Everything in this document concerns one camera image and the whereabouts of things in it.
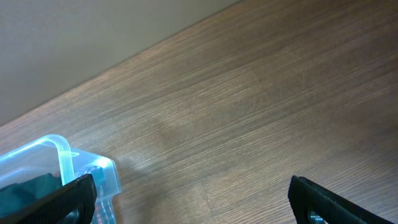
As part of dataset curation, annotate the clear plastic storage bin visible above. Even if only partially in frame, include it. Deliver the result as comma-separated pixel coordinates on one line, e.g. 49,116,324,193
1,134,121,219

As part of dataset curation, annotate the black garment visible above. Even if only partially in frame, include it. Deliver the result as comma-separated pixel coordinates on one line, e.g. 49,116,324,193
1,173,62,217

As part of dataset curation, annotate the red navy plaid garment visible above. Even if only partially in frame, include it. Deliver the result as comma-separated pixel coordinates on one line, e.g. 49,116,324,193
76,166,116,224

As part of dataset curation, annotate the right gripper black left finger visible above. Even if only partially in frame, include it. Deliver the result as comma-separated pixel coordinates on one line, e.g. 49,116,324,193
1,174,97,224

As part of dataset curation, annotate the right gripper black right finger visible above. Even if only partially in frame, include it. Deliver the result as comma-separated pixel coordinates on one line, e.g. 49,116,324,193
288,175,392,224

